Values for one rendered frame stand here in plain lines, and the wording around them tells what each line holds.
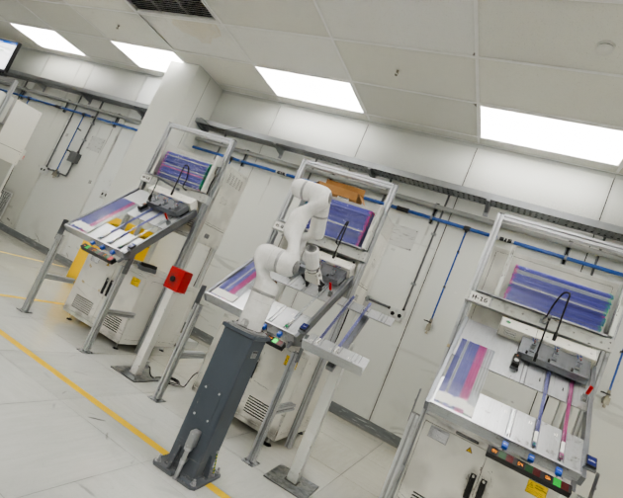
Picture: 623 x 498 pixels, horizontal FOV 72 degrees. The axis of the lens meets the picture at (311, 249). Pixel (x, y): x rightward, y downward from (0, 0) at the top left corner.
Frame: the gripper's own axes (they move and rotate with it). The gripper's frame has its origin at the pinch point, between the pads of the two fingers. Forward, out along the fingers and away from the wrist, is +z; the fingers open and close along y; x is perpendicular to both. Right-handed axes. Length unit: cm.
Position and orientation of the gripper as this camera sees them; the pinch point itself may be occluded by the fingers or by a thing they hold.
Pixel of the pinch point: (313, 287)
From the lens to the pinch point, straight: 266.2
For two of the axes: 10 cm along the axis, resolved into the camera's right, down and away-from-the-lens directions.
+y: -8.5, -3.2, 4.2
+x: -5.3, 5.8, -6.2
